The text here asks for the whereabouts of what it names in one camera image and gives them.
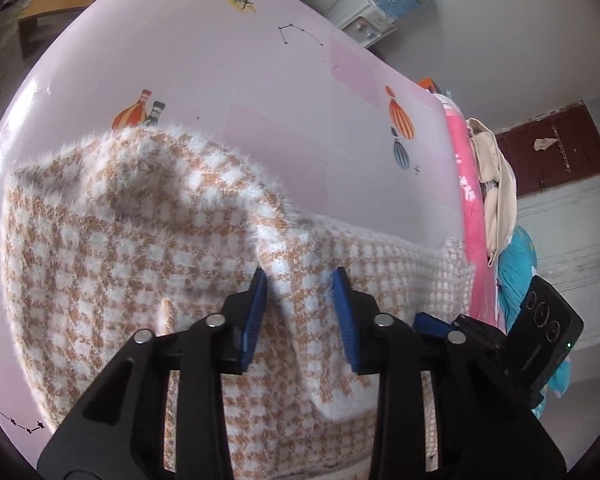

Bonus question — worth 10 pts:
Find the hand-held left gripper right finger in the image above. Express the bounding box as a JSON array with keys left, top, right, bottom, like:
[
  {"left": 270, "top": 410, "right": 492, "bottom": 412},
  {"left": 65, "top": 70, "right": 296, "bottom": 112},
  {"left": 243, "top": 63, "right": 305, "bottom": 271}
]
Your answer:
[{"left": 330, "top": 267, "right": 567, "bottom": 480}]

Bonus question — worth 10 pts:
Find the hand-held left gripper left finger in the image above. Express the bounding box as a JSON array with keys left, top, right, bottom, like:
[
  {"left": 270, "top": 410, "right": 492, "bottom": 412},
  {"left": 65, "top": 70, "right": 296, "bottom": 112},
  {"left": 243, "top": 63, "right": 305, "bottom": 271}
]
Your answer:
[{"left": 36, "top": 267, "right": 269, "bottom": 480}]

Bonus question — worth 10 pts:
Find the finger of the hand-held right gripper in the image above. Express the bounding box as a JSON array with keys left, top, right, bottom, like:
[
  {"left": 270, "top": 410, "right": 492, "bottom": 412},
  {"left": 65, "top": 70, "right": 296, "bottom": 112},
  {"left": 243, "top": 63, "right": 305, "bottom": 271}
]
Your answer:
[{"left": 413, "top": 311, "right": 463, "bottom": 338}]

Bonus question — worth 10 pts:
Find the beige houndstooth knit coat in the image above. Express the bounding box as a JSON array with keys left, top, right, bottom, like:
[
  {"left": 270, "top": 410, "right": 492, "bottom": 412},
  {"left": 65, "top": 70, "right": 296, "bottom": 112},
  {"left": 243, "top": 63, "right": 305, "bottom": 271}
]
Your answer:
[{"left": 2, "top": 125, "right": 476, "bottom": 480}]

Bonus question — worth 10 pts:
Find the teal quilt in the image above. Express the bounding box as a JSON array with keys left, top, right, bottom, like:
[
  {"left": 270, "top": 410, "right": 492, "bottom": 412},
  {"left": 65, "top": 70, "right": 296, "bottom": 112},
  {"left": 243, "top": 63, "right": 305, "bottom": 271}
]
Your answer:
[{"left": 497, "top": 225, "right": 571, "bottom": 398}]

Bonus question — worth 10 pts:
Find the pink floral blanket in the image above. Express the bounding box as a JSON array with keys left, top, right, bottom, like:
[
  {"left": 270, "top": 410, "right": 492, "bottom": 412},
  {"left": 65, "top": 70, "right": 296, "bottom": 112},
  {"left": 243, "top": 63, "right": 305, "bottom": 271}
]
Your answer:
[{"left": 440, "top": 95, "right": 506, "bottom": 326}]

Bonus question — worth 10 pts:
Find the cream garment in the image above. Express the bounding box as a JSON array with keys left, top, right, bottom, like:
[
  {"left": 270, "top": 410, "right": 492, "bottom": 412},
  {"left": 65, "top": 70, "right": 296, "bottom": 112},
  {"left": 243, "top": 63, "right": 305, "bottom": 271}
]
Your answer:
[{"left": 465, "top": 117, "right": 518, "bottom": 268}]

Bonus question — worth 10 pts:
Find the dark red door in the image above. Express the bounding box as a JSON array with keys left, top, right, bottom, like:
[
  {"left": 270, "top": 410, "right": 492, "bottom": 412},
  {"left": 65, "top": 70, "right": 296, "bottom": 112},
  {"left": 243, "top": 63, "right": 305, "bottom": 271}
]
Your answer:
[{"left": 495, "top": 102, "right": 600, "bottom": 198}]

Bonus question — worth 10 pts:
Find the lilac balloon print bed sheet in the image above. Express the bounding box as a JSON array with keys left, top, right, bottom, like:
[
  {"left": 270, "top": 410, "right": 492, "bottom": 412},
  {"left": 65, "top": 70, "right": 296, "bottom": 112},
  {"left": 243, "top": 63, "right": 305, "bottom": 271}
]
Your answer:
[{"left": 0, "top": 0, "right": 473, "bottom": 466}]

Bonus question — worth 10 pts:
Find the white water dispenser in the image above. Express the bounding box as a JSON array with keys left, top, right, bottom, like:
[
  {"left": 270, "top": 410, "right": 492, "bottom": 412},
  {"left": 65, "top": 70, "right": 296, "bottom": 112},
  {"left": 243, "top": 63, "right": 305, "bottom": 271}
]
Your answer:
[{"left": 327, "top": 0, "right": 398, "bottom": 51}]

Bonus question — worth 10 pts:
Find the light wooden bench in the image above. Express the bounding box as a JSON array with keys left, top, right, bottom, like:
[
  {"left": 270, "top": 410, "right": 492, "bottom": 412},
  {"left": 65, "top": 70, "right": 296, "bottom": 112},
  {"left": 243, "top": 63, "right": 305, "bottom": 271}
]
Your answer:
[{"left": 19, "top": 0, "right": 105, "bottom": 58}]

